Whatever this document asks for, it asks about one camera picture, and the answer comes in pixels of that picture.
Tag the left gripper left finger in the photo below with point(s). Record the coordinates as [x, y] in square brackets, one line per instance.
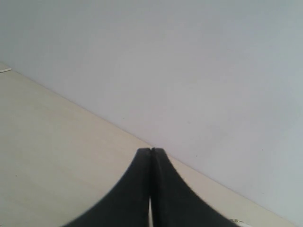
[127, 203]

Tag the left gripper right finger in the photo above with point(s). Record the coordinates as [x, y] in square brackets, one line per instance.
[173, 202]

